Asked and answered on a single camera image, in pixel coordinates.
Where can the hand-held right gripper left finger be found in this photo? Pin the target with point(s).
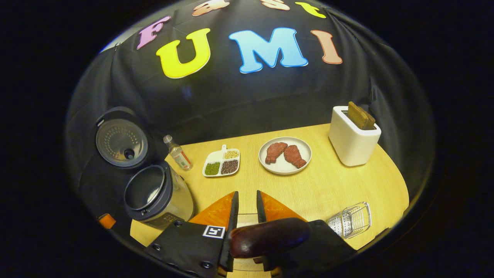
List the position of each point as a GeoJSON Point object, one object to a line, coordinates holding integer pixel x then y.
{"type": "Point", "coordinates": [234, 210]}

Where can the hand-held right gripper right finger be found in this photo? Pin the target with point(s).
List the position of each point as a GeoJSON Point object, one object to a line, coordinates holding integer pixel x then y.
{"type": "Point", "coordinates": [260, 208]}

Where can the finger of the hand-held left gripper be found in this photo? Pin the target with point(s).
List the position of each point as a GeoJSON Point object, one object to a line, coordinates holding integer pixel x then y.
{"type": "Point", "coordinates": [107, 221]}

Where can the dark red wooden spoon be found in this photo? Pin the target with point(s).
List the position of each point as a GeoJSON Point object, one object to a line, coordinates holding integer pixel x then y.
{"type": "Point", "coordinates": [270, 237]}

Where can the dark grey rice cooker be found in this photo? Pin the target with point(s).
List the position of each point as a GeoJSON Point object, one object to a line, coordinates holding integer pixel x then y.
{"type": "Point", "coordinates": [170, 200]}

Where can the clear perforated chopstick holder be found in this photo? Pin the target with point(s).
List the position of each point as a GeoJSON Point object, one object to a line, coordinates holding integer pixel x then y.
{"type": "Point", "coordinates": [349, 221]}

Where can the white divided grain dish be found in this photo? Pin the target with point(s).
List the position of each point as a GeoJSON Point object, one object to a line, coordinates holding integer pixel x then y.
{"type": "Point", "coordinates": [222, 166]}

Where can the white round plate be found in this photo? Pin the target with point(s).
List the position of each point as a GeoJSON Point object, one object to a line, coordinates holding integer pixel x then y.
{"type": "Point", "coordinates": [283, 168]}

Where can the red raw meat piece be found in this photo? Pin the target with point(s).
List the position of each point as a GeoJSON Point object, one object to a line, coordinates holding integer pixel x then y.
{"type": "Point", "coordinates": [274, 151]}
{"type": "Point", "coordinates": [295, 156]}

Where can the small clear glass bottle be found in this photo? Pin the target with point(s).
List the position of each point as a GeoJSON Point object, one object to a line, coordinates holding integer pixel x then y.
{"type": "Point", "coordinates": [179, 154]}

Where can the black backdrop cloth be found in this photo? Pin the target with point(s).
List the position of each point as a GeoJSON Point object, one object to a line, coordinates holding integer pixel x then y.
{"type": "Point", "coordinates": [251, 100]}

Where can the white toaster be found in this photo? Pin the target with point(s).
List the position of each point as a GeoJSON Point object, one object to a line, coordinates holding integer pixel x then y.
{"type": "Point", "coordinates": [351, 146]}

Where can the brown bread slice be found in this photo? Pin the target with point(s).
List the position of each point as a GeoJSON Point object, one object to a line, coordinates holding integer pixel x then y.
{"type": "Point", "coordinates": [357, 114]}
{"type": "Point", "coordinates": [371, 121]}

